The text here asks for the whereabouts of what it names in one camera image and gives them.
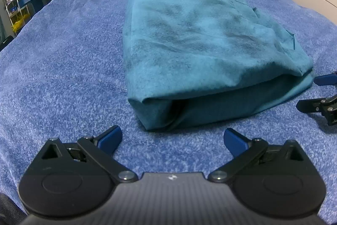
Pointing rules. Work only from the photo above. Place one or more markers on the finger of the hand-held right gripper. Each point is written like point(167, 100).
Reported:
point(309, 105)
point(325, 80)

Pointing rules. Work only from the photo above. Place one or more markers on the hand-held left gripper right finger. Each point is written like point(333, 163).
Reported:
point(234, 140)

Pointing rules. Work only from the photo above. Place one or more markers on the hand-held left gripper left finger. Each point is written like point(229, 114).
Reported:
point(112, 139)

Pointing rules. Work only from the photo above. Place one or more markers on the teal hoodie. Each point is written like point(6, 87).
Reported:
point(197, 43)

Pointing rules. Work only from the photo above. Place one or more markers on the blue fleece blanket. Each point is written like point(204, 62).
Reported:
point(65, 69)

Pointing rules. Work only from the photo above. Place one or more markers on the person's dark pants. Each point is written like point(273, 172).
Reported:
point(9, 210)

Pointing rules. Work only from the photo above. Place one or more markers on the black bag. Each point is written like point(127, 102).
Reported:
point(5, 42)

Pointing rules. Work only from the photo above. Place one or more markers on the white storage rack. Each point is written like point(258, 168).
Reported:
point(15, 8)

